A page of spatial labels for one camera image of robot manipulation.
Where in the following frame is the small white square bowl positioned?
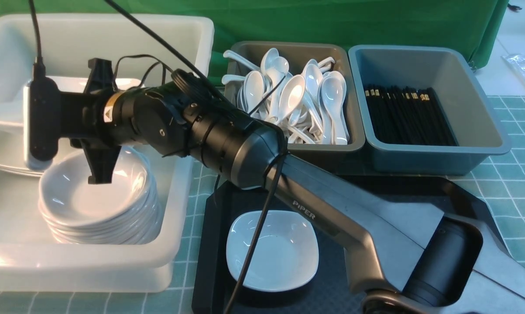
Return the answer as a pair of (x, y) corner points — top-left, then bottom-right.
(226, 210), (319, 293)

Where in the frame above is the white spoon left of bin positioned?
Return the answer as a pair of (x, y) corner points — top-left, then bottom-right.
(237, 70), (265, 115)

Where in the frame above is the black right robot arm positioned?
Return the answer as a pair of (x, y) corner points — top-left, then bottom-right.
(58, 59), (525, 314)

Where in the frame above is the green cloth backdrop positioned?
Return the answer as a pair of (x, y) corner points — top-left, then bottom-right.
(0, 0), (510, 87)

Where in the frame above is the pile of black chopsticks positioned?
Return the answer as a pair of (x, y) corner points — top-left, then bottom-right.
(364, 84), (458, 147)

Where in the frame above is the blue-grey plastic chopstick bin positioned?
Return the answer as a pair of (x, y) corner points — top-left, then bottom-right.
(348, 44), (511, 175)

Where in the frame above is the stack of white square plates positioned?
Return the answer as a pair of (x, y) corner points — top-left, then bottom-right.
(0, 76), (145, 178)

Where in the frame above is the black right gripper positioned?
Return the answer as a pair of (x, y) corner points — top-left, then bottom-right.
(61, 58), (121, 184)

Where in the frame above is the large white plastic tub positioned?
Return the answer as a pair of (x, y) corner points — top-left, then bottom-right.
(0, 14), (214, 293)

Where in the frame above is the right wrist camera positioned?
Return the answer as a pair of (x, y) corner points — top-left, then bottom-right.
(23, 76), (61, 171)

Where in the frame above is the stack of white bowls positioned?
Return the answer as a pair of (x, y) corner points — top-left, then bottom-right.
(38, 147), (163, 245)

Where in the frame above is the white spoon centre of bin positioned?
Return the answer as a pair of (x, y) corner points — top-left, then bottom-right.
(265, 74), (305, 125)

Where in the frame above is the brown plastic spoon bin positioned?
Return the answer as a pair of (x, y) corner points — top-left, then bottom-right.
(230, 41), (366, 174)

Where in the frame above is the white spoon of bin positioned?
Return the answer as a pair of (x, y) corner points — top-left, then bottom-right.
(265, 74), (305, 125)
(237, 70), (265, 115)
(317, 70), (349, 145)

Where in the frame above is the black camera cable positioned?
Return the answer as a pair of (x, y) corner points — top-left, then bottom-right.
(27, 0), (289, 314)

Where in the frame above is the white spoon right of bin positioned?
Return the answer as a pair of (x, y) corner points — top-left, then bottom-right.
(317, 70), (349, 145)

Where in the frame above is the large white rice plate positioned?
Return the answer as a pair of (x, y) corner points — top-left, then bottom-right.
(0, 75), (140, 133)

